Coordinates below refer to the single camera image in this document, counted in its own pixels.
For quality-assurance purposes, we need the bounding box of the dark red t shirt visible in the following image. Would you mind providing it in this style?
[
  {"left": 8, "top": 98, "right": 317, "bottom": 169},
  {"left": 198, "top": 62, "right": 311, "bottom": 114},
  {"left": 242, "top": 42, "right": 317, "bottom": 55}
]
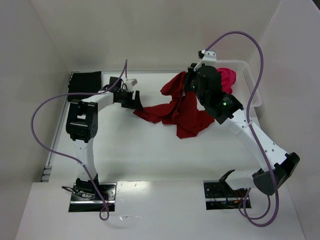
[{"left": 133, "top": 71, "right": 215, "bottom": 139}]

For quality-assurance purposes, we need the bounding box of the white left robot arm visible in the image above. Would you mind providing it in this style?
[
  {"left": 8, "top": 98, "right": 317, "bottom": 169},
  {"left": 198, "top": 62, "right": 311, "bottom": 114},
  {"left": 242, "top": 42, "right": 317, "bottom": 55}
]
[{"left": 66, "top": 77, "right": 143, "bottom": 197}]

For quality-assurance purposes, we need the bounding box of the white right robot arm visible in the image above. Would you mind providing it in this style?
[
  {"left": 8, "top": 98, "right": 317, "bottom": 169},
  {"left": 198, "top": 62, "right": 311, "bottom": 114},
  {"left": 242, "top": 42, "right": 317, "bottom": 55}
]
[{"left": 184, "top": 63, "right": 300, "bottom": 196}]

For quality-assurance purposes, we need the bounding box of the pink crumpled t shirt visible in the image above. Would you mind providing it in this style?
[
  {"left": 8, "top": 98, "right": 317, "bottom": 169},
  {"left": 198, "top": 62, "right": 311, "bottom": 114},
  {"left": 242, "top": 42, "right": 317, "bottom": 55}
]
[{"left": 217, "top": 67, "right": 237, "bottom": 94}]

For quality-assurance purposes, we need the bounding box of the black folded t shirt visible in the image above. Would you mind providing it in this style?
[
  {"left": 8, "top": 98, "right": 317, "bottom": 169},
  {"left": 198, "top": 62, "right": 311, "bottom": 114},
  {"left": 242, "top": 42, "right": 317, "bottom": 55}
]
[{"left": 68, "top": 71, "right": 102, "bottom": 93}]

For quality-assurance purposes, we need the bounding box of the white plastic basket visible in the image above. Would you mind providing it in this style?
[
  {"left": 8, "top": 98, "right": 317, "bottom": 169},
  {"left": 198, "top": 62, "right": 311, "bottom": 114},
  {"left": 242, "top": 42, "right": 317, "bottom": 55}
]
[{"left": 214, "top": 60, "right": 256, "bottom": 108}]

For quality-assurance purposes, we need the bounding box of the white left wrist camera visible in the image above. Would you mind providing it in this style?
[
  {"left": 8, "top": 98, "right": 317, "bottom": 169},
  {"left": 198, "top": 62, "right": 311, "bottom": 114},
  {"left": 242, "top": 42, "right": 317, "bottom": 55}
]
[{"left": 123, "top": 78, "right": 138, "bottom": 92}]

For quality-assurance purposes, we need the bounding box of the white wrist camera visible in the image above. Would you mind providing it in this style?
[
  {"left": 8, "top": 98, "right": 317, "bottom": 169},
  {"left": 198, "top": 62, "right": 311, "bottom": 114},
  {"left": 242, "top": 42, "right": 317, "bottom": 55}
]
[
  {"left": 123, "top": 78, "right": 138, "bottom": 92},
  {"left": 194, "top": 49, "right": 217, "bottom": 71}
]

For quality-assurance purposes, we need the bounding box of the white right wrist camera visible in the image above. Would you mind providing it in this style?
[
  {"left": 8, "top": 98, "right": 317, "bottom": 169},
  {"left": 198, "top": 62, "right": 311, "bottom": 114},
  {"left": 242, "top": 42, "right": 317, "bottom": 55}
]
[{"left": 194, "top": 49, "right": 217, "bottom": 71}]

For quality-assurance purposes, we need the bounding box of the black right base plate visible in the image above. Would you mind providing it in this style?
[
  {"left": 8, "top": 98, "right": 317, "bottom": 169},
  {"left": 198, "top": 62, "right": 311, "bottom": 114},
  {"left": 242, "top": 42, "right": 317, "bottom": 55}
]
[{"left": 203, "top": 180, "right": 248, "bottom": 210}]

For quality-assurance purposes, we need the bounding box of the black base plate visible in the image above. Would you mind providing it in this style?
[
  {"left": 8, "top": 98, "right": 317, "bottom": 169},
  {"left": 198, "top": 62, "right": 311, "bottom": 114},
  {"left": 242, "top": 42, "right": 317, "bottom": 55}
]
[
  {"left": 203, "top": 180, "right": 248, "bottom": 210},
  {"left": 68, "top": 183, "right": 117, "bottom": 213}
]

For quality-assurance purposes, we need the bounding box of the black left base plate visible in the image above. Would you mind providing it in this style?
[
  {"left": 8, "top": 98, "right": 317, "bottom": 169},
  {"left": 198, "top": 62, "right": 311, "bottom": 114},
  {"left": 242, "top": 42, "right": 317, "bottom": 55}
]
[{"left": 68, "top": 183, "right": 117, "bottom": 213}]

